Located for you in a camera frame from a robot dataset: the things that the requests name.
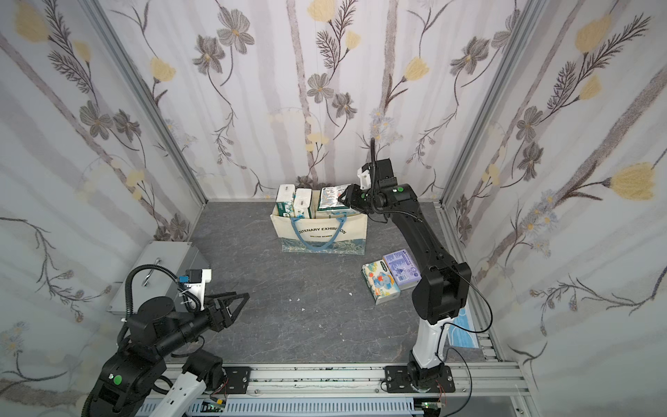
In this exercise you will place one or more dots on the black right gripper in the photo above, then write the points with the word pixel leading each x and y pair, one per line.
pixel 355 195

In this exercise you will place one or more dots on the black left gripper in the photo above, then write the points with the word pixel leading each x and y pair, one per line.
pixel 217 314

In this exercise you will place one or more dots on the green white tissue pack front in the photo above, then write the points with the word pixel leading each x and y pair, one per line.
pixel 330 198

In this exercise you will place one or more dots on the green white tissue pack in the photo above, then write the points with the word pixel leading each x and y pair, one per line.
pixel 284 201
pixel 330 198

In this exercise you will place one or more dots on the cream canvas tote bag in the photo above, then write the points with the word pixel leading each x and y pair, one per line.
pixel 335 232

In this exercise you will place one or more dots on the green white tissue pack back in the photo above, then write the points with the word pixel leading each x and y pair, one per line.
pixel 284 201

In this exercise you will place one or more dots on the cartoon elephant tissue pack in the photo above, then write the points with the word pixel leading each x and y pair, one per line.
pixel 380 281

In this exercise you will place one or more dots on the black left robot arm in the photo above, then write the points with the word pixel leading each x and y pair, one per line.
pixel 157 330

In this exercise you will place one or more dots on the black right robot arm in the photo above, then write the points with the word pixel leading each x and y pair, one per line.
pixel 445 283

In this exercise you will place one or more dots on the purple tissue pack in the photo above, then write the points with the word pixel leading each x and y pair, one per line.
pixel 403 269

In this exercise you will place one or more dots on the blue face mask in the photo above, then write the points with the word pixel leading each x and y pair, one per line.
pixel 459 335

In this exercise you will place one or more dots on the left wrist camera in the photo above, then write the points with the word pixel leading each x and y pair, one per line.
pixel 192 284

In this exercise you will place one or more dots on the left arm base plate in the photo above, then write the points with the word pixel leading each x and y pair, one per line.
pixel 237 380

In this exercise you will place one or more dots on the aluminium frame rail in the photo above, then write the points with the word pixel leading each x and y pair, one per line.
pixel 493 388

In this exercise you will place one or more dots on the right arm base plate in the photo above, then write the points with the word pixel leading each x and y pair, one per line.
pixel 401 378

